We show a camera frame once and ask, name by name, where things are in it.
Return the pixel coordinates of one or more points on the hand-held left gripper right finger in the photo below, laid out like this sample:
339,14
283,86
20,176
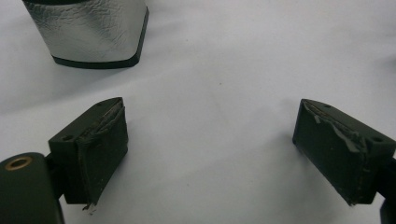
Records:
333,152

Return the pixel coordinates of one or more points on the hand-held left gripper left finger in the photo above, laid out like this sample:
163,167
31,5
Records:
93,155

